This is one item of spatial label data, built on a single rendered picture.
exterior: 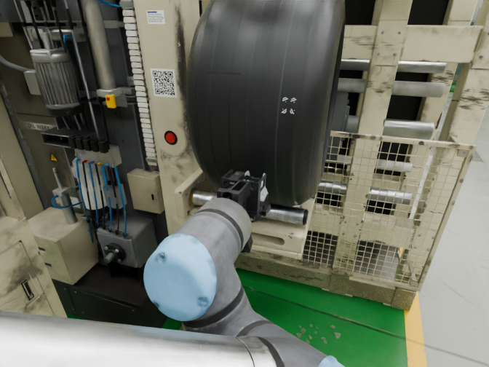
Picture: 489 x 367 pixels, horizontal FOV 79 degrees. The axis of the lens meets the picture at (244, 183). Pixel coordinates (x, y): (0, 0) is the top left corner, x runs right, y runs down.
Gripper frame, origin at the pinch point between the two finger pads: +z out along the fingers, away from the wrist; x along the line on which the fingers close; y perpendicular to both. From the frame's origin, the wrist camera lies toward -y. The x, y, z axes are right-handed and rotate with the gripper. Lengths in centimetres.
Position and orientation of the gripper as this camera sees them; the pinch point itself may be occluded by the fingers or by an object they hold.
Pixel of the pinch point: (258, 190)
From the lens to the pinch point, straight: 67.3
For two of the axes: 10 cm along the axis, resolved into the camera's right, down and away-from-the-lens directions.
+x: -9.5, -1.5, 2.8
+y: 0.4, -9.3, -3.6
